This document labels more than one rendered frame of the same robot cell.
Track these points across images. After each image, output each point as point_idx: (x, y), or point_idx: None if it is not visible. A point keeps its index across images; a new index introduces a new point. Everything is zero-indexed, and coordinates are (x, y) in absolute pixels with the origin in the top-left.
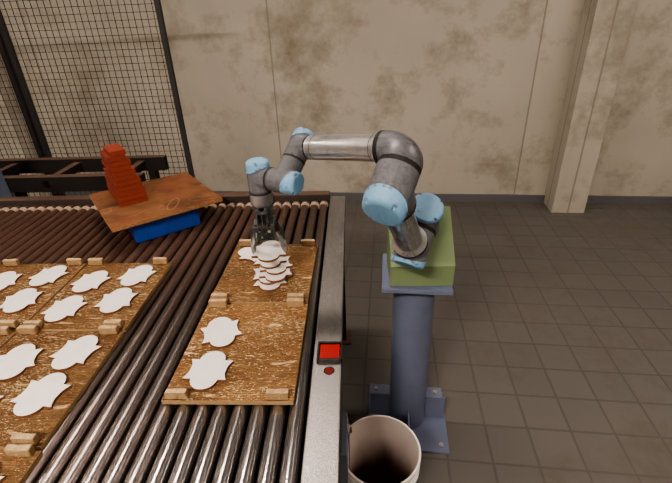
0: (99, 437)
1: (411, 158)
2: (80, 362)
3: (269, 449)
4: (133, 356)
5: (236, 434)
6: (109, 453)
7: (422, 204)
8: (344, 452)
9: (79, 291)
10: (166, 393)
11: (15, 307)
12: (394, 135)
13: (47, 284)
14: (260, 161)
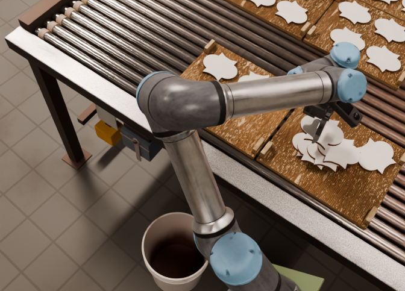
0: (211, 17)
1: (152, 91)
2: (277, 12)
3: (138, 76)
4: (275, 44)
5: (162, 67)
6: (196, 19)
7: (235, 246)
8: (122, 128)
9: (375, 21)
10: (211, 40)
11: None
12: (189, 85)
13: (403, 8)
14: (339, 50)
